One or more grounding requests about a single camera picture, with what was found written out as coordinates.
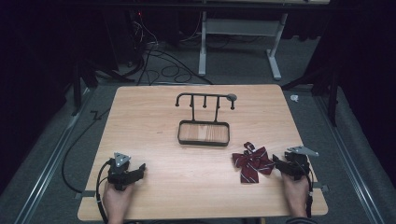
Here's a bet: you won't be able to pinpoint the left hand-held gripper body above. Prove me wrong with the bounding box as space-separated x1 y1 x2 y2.
106 151 138 191

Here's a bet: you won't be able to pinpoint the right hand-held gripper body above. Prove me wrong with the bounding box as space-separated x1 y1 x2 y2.
283 145 320 182

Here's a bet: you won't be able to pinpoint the dark red striped bow tie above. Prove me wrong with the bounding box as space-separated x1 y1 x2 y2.
231 141 276 185

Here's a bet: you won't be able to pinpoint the black metal rack wooden base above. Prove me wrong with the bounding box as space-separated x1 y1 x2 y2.
175 92 238 147

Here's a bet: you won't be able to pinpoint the person's right hand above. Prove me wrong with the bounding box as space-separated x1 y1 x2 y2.
280 173 310 218

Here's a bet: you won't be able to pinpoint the person's left hand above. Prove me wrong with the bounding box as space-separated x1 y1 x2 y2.
102 181 135 224

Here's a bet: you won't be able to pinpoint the black stand legs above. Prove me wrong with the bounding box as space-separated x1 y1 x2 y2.
70 58 135 117
280 63 341 128

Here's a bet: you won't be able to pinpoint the dark computer case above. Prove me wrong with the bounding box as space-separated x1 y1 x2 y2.
130 8 150 64

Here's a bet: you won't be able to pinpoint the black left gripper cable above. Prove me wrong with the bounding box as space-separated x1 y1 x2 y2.
94 158 114 224

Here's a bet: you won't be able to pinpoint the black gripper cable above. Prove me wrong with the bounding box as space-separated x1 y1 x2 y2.
94 158 114 224
304 167 315 218

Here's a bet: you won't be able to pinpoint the grey metal table bracket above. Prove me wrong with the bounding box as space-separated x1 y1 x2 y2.
312 182 330 193
74 189 96 201

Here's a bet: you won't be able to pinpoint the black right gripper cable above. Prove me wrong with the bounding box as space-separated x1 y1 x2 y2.
304 167 315 218

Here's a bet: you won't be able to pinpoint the grey metal floor rail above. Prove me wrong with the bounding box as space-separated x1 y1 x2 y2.
312 94 389 224
13 88 96 224

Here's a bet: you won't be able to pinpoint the long black floor cable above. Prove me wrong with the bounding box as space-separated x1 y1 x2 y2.
61 107 111 194

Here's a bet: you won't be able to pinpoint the tangle of black floor cables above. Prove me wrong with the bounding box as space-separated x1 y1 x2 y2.
125 18 215 87

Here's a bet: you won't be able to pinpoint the white metal desk frame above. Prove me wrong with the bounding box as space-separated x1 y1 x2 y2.
197 11 290 81

